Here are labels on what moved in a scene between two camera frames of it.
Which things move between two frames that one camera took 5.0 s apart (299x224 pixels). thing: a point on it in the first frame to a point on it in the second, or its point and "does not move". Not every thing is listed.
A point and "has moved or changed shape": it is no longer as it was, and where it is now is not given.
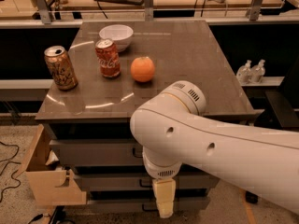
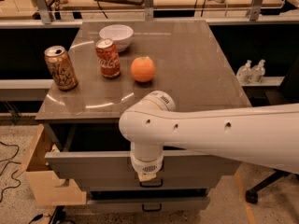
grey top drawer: (98, 152) has moved or changed shape
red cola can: (107, 57) does not move
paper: (52, 158) to (54, 148)
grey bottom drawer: (145, 204) does not move
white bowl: (121, 35) does not move
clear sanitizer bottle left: (245, 74) does not move
